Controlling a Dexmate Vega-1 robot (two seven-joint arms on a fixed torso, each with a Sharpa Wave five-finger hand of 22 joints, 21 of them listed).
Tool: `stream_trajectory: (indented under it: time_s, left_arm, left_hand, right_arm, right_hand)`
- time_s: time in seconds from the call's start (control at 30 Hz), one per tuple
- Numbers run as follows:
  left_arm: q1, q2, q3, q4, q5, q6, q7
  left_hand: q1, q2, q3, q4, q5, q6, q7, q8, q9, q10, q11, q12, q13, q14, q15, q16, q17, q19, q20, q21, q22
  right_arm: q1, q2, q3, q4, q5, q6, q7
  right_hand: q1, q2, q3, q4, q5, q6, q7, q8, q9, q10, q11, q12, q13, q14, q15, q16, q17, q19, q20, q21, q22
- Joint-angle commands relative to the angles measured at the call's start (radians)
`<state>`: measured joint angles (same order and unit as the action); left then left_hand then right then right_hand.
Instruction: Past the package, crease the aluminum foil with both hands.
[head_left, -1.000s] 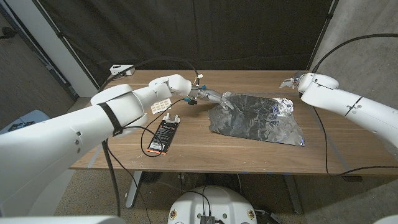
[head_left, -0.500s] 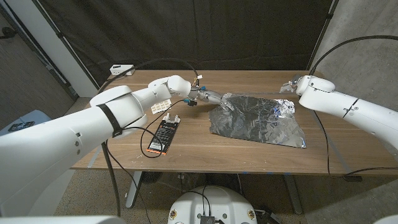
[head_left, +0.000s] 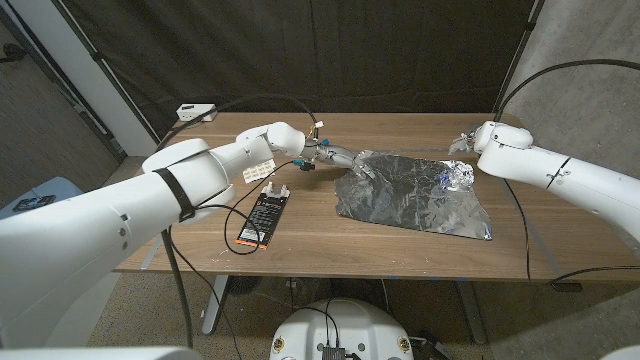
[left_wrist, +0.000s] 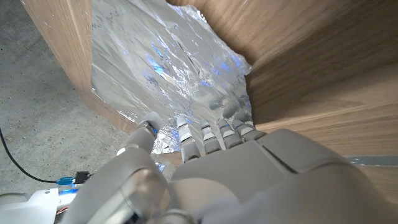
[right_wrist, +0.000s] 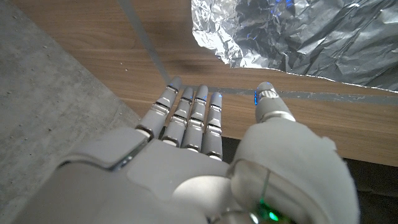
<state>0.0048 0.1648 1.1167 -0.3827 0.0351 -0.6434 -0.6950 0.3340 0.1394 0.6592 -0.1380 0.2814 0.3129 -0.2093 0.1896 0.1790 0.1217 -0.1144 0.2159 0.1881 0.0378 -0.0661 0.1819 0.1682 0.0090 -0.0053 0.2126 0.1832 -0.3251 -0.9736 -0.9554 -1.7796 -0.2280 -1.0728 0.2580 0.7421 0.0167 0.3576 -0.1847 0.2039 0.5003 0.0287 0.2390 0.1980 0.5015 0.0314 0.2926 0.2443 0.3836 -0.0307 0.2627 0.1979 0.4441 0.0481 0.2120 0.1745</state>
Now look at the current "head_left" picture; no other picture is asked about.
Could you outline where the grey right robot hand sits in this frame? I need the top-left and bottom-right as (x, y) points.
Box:
(448, 127), (484, 156)

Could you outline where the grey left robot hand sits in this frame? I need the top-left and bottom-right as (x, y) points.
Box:
(302, 138), (376, 180)

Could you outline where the crinkled aluminium foil sheet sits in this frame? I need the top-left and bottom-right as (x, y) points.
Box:
(333, 148), (494, 242)

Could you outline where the white right shoulder cover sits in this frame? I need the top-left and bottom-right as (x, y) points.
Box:
(601, 344), (640, 360)

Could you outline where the white left shoulder cover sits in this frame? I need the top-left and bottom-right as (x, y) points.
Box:
(0, 345), (204, 360)

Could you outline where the black orange package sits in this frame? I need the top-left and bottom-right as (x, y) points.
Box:
(235, 182), (292, 251)

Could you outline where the black backdrop pole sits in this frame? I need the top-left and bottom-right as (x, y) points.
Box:
(52, 0), (162, 144)
(493, 0), (545, 114)

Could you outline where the black backdrop curtain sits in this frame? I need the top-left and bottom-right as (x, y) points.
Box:
(52, 0), (544, 141)

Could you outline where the white power box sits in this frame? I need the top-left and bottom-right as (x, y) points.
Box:
(175, 103), (219, 123)

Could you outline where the black ribbed round object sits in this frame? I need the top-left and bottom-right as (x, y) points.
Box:
(227, 274), (262, 296)

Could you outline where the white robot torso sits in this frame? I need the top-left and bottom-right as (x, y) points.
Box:
(269, 298), (415, 360)

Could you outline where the grey table leg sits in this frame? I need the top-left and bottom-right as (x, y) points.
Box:
(455, 280), (489, 345)

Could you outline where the white table leg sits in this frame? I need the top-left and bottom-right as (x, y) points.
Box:
(201, 274), (230, 335)

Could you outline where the black device on bin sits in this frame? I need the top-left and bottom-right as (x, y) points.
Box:
(12, 194), (57, 212)

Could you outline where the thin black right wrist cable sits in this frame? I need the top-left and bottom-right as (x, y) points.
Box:
(502, 178), (640, 286)

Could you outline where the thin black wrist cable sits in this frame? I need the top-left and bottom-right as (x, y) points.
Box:
(167, 158), (317, 360)
(502, 178), (640, 286)

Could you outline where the thin black left wrist cable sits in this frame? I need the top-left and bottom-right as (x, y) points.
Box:
(167, 158), (317, 360)

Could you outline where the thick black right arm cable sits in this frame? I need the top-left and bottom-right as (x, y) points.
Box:
(492, 58), (640, 124)

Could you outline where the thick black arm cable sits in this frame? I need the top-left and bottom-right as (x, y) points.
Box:
(492, 58), (640, 124)
(153, 92), (321, 350)

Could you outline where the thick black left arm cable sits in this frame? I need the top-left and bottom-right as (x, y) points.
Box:
(153, 92), (321, 350)

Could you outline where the black wall hook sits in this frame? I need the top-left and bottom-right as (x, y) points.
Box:
(0, 43), (27, 64)

